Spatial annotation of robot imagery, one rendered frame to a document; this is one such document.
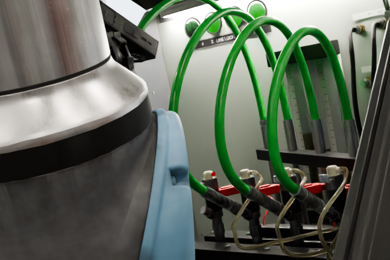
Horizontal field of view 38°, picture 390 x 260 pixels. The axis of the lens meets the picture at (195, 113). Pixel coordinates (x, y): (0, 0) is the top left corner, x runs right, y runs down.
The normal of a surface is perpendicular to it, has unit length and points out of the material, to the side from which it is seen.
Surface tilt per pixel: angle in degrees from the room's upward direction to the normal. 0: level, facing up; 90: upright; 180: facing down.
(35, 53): 103
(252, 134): 90
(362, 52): 90
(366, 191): 43
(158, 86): 90
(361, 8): 90
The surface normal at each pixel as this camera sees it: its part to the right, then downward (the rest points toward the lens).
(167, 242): 0.10, 0.04
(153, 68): 0.75, -0.10
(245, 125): -0.63, 0.18
